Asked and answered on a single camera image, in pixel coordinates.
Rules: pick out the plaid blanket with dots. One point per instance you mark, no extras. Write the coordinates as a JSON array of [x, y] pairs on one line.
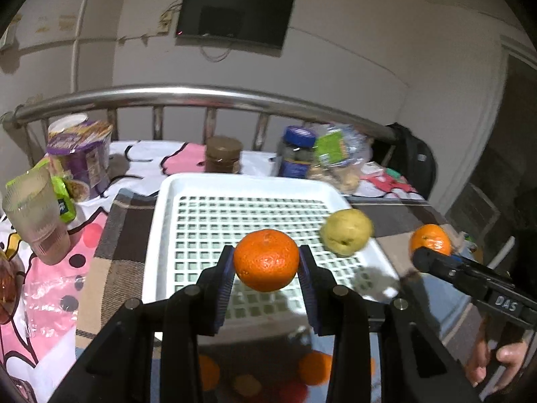
[[121, 252]]

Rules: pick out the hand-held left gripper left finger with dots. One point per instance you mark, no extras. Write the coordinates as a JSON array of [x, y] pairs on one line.
[[224, 285]]

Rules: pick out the blue-lidded jar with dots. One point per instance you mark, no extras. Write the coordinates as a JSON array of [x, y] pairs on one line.
[[297, 151]]

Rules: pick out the white wall pipe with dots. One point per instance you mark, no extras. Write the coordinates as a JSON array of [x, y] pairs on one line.
[[77, 29]]

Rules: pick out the small white box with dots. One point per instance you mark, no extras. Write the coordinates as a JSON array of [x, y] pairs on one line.
[[371, 169]]

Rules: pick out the wall-mounted black television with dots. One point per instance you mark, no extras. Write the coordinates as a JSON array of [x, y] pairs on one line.
[[235, 12]]

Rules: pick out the purple instant noodle cup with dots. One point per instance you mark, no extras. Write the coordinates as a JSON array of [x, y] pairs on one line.
[[79, 151]]

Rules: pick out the person's right hand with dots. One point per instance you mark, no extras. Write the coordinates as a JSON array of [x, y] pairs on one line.
[[509, 354]]

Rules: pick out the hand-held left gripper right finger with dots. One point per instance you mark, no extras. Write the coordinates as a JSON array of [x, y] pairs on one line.
[[308, 285]]

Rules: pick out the brown-lidded jar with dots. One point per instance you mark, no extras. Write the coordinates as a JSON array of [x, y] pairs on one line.
[[223, 153]]

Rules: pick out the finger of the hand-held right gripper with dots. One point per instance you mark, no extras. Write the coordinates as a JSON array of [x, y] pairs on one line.
[[436, 264], [478, 268]]

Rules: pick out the translucent plastic cup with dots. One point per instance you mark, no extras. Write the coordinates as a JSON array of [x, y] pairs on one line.
[[35, 214]]

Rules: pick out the white slotted plastic tray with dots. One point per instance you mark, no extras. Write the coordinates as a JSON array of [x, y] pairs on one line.
[[201, 218]]

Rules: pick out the wall socket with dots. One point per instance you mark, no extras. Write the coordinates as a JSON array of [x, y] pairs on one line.
[[165, 23]]

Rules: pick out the green snack packet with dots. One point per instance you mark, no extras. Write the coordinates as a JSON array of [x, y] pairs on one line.
[[65, 208]]

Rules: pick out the clear plastic food container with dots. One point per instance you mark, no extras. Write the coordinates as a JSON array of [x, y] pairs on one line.
[[6, 285]]

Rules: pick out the yellow-green pear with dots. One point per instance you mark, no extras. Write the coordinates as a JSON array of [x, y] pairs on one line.
[[346, 231]]

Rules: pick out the metal bed rail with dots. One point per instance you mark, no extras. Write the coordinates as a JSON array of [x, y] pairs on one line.
[[168, 96]]

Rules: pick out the black backpack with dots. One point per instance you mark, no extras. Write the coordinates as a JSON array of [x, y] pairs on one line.
[[413, 155]]

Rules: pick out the clear snack bag green label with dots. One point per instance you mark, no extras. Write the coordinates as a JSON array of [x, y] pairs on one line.
[[340, 155]]

